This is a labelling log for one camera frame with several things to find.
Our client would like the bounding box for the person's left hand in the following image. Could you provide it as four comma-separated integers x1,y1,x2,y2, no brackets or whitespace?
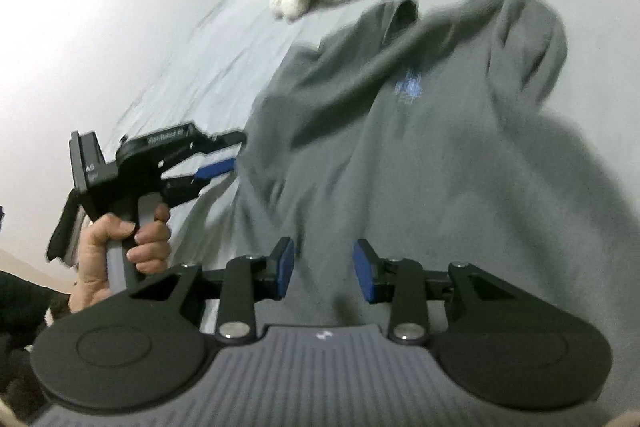
67,202,173,314

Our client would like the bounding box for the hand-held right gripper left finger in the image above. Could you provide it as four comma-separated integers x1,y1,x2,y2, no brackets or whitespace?
127,236,297,344

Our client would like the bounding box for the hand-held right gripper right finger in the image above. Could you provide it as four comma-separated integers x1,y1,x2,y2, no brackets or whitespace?
351,238,516,345

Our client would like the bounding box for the person's dark clothing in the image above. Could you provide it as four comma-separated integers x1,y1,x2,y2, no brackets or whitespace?
0,269,73,413

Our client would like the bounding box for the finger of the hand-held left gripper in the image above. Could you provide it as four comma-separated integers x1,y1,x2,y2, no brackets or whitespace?
192,130,249,154
159,158,237,208

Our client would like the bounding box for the grey bed sheet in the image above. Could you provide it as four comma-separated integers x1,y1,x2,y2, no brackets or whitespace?
107,0,640,308

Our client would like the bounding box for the grey sweatshirt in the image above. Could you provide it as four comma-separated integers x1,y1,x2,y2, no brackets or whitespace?
232,0,640,413

